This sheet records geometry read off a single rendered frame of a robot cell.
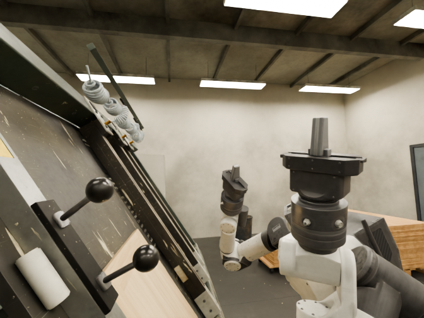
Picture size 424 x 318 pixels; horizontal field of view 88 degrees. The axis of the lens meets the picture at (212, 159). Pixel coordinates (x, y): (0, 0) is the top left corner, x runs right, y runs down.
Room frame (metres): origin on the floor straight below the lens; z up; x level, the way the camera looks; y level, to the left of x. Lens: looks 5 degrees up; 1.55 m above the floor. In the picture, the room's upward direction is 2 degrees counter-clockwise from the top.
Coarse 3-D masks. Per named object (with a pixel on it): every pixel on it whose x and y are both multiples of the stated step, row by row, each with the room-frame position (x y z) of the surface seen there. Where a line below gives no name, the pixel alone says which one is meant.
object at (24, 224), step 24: (0, 168) 0.32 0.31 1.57; (24, 168) 0.37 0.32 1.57; (0, 192) 0.33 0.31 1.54; (24, 192) 0.34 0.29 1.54; (0, 216) 0.33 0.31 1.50; (24, 216) 0.33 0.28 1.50; (24, 240) 0.33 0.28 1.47; (48, 240) 0.34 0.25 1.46; (72, 288) 0.34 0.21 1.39; (72, 312) 0.34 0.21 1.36; (96, 312) 0.35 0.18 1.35; (120, 312) 0.39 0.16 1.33
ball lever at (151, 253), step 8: (144, 248) 0.32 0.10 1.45; (152, 248) 0.33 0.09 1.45; (136, 256) 0.32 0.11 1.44; (144, 256) 0.32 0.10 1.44; (152, 256) 0.32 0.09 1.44; (128, 264) 0.34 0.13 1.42; (136, 264) 0.32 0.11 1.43; (144, 264) 0.32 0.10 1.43; (152, 264) 0.32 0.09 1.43; (104, 272) 0.37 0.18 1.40; (120, 272) 0.35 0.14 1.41; (144, 272) 0.32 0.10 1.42; (96, 280) 0.36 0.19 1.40; (104, 280) 0.36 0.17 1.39; (104, 288) 0.36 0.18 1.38
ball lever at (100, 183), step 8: (88, 184) 0.31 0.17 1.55; (96, 184) 0.31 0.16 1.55; (104, 184) 0.31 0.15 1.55; (112, 184) 0.33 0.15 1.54; (88, 192) 0.31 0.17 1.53; (96, 192) 0.30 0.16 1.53; (104, 192) 0.31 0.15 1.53; (112, 192) 0.32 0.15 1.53; (88, 200) 0.33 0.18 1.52; (96, 200) 0.31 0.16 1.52; (104, 200) 0.32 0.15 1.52; (72, 208) 0.34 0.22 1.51; (80, 208) 0.34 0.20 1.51; (56, 216) 0.35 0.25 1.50; (64, 216) 0.35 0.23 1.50; (64, 224) 0.35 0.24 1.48
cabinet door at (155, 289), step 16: (128, 240) 0.69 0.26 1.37; (144, 240) 0.85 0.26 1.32; (128, 256) 0.62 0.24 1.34; (112, 272) 0.49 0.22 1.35; (128, 272) 0.56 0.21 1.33; (160, 272) 0.81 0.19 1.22; (128, 288) 0.52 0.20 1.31; (144, 288) 0.60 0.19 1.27; (160, 288) 0.71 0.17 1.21; (176, 288) 0.86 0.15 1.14; (128, 304) 0.48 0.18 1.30; (144, 304) 0.55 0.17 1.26; (160, 304) 0.64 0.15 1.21; (176, 304) 0.76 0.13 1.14
